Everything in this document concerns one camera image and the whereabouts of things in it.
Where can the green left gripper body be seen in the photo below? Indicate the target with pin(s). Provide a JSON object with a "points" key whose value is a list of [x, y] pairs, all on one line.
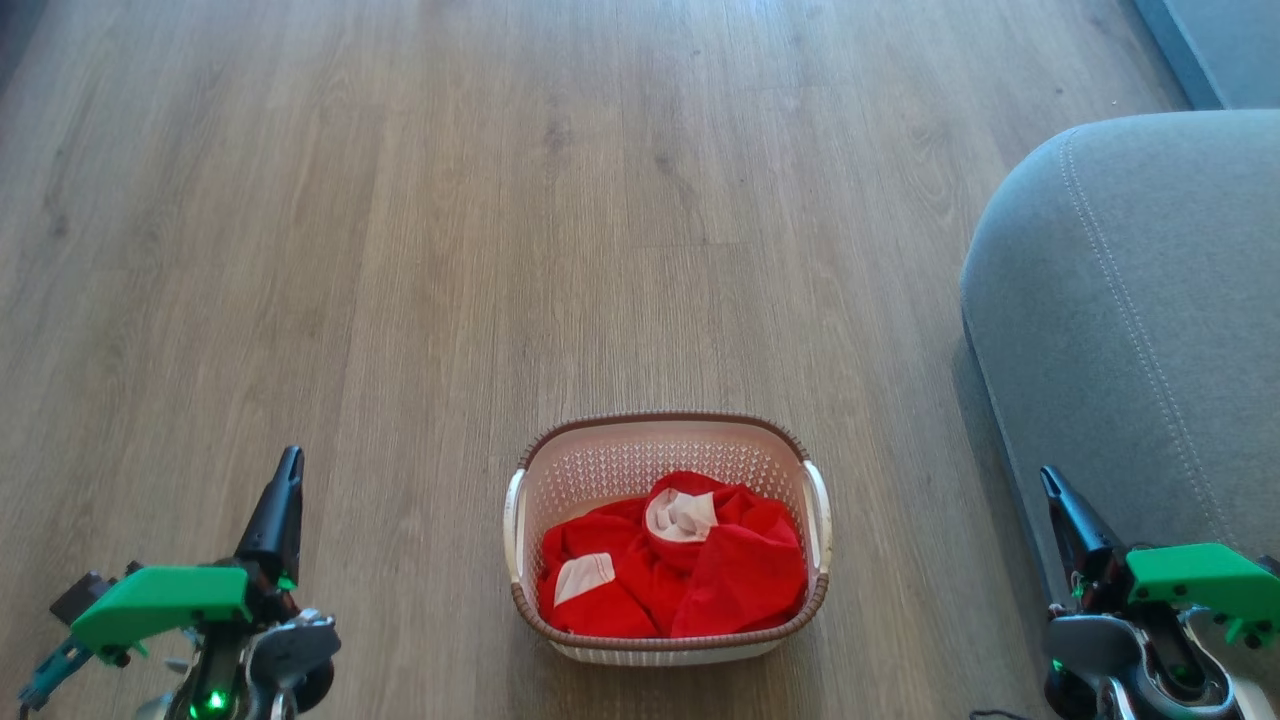
{"points": [[160, 600]]}

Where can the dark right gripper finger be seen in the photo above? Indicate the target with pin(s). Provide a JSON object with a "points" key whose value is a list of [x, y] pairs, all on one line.
{"points": [[1085, 545]]}

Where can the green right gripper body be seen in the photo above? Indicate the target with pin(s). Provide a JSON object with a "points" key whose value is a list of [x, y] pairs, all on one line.
{"points": [[1200, 580]]}

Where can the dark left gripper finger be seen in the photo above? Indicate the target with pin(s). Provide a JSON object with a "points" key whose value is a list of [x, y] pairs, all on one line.
{"points": [[275, 530]]}

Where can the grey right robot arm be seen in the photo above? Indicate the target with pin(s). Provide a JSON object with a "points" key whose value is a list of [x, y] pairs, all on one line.
{"points": [[1100, 650]]}

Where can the grey fabric sofa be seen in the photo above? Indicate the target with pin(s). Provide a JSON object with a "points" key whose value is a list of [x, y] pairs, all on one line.
{"points": [[1130, 330]]}

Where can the red garment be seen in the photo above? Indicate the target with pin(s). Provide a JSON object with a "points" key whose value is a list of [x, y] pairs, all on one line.
{"points": [[720, 580]]}

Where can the teal connector plug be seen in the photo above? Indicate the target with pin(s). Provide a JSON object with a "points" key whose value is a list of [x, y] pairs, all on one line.
{"points": [[50, 680]]}

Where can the white woven plastic laundry basket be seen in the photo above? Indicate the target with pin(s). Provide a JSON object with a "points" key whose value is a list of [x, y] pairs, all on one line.
{"points": [[620, 470]]}

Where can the grey upholstered furniture piece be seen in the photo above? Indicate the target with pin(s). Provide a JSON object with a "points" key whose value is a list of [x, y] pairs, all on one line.
{"points": [[1220, 50]]}

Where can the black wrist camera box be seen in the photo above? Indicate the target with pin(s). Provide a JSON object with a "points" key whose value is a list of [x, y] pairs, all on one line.
{"points": [[82, 597]]}

